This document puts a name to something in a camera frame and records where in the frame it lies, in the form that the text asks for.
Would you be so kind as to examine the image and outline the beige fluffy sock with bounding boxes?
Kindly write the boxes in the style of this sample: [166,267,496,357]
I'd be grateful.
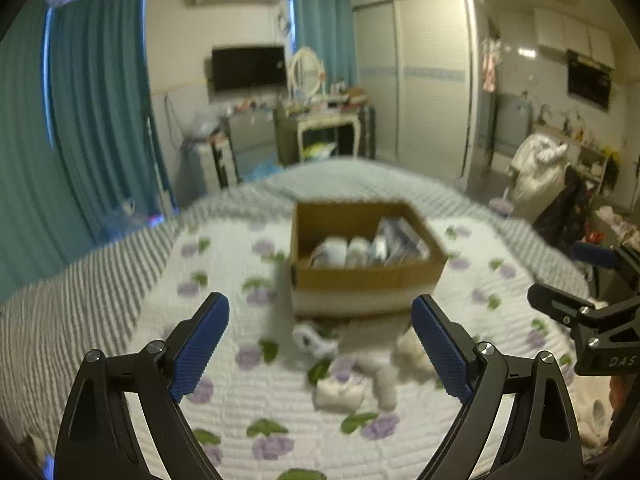
[397,331,434,377]

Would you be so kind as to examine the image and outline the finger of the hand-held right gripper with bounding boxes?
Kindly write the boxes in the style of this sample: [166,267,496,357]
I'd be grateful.
[572,241,640,291]
[527,282,610,332]

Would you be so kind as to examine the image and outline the wide teal curtain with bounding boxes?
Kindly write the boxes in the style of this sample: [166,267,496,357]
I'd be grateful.
[0,0,98,306]

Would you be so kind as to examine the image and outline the white dressing table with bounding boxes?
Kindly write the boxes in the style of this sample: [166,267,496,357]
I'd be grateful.
[296,102,364,162]

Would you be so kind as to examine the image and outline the grey cabinet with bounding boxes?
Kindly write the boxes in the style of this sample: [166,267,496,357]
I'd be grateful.
[222,110,279,182]

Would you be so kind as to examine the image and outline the white floral blanket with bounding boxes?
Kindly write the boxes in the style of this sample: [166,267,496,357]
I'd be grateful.
[122,217,593,480]

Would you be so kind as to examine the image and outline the white oval mirror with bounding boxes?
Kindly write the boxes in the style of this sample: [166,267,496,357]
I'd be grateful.
[288,47,327,100]

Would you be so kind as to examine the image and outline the white sliding door wardrobe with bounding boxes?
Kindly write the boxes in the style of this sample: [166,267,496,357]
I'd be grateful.
[352,0,477,182]

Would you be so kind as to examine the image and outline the hanging pink cloth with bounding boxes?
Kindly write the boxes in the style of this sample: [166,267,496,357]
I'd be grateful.
[481,38,502,94]

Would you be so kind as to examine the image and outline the black wall television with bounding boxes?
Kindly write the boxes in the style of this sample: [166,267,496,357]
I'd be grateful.
[211,45,287,94]

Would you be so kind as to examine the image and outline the white sock with dark band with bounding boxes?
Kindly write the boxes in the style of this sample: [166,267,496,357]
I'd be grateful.
[292,323,339,359]

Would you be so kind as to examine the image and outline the small white cabinet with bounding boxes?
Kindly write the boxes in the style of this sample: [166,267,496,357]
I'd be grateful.
[181,139,239,195]

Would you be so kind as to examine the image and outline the brown cardboard box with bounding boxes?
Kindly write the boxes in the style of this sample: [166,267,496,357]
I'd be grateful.
[290,201,449,319]

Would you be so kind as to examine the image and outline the cluttered kitchen shelf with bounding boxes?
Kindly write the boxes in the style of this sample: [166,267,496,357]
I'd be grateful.
[532,110,622,197]

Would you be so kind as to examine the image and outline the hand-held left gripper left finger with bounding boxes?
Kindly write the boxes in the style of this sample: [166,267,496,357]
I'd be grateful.
[52,291,231,480]

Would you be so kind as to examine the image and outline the white rolled sock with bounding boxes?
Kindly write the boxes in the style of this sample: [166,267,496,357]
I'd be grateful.
[347,237,372,269]
[309,239,349,269]

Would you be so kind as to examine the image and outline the white laundry bundle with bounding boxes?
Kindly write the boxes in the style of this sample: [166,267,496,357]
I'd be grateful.
[509,132,569,207]

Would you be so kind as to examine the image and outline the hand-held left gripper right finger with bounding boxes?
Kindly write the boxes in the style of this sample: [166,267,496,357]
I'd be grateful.
[410,294,585,480]

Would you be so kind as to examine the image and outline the white long sock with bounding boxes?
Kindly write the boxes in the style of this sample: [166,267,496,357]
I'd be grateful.
[357,349,402,411]

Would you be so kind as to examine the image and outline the dark clothes pile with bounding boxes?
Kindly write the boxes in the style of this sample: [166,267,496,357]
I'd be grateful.
[531,166,594,247]

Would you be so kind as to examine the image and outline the white wall cabinets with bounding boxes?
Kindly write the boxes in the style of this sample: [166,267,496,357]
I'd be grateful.
[532,7,614,69]

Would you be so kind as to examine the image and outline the narrow teal curtain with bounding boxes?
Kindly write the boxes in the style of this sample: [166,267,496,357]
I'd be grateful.
[288,0,359,95]

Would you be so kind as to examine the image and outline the black range hood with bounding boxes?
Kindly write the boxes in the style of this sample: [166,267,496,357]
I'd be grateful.
[567,49,615,112]

